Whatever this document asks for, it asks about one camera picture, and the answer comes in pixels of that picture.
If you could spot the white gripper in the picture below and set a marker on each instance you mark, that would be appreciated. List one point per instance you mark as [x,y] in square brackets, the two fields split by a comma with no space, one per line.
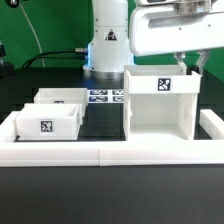
[170,26]

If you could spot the white drawer cabinet box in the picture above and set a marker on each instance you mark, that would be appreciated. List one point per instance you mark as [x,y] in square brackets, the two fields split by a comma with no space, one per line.
[160,102]

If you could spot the white front drawer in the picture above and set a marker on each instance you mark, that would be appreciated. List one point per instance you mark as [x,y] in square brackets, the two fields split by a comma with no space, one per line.
[49,122]

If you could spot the white drawer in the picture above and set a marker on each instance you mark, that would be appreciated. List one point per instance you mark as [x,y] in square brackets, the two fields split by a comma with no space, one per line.
[63,95]
[49,122]

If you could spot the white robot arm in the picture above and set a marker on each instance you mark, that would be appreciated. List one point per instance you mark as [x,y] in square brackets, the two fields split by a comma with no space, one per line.
[109,50]

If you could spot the white rear drawer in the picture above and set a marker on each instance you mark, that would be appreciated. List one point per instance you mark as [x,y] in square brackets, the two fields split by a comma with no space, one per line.
[63,95]

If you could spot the white fiducial marker sheet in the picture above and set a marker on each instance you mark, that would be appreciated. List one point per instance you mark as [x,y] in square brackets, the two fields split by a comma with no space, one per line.
[105,96]

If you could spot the white U-shaped boundary frame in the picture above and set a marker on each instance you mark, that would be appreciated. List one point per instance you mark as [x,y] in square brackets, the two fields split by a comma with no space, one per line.
[115,153]

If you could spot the black camera stand left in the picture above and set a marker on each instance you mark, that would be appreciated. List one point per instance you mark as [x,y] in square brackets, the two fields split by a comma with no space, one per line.
[6,68]

